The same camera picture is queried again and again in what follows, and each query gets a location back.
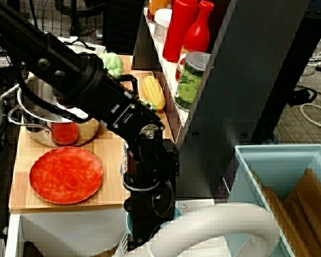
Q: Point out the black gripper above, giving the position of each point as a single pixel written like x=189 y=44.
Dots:
x=149 y=206

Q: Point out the light blue bowl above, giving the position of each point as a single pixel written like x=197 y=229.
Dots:
x=177 y=211

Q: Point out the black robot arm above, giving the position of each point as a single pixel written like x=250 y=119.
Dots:
x=91 y=88

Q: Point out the silver slotted spatula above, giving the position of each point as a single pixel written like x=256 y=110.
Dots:
x=123 y=245

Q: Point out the white sink basin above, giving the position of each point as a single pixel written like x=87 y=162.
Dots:
x=69 y=230

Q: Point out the white curved tube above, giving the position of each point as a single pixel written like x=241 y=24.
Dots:
x=216 y=227

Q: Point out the blue white milk carton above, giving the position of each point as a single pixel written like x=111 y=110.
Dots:
x=125 y=160

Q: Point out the wooden counter board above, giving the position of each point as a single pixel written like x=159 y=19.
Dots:
x=107 y=160

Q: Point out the orange red plate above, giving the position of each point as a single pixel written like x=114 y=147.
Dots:
x=66 y=175

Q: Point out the stainless steel pot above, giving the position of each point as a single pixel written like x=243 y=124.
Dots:
x=67 y=132

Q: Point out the yellow toy corn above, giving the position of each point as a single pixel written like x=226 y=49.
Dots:
x=153 y=92

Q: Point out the light blue bin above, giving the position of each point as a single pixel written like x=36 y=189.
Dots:
x=273 y=166

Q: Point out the green pea can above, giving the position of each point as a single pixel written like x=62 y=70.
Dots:
x=190 y=83

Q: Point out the brown wooden rack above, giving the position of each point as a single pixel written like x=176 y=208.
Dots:
x=307 y=208

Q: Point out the red white can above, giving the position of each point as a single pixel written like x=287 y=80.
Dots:
x=180 y=67

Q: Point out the green toy grapes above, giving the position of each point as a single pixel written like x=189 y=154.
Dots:
x=113 y=64

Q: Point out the red narrow neck bottle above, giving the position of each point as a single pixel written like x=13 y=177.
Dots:
x=198 y=34

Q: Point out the tall red ketchup bottle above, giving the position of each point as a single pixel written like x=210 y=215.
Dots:
x=179 y=29

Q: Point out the white jar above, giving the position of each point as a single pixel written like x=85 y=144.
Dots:
x=161 y=25

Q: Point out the white power strip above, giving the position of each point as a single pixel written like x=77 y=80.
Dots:
x=4 y=60

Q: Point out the orange bottle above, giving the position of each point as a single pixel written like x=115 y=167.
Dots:
x=157 y=8

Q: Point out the black shelf frame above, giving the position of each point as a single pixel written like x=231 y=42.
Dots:
x=243 y=93

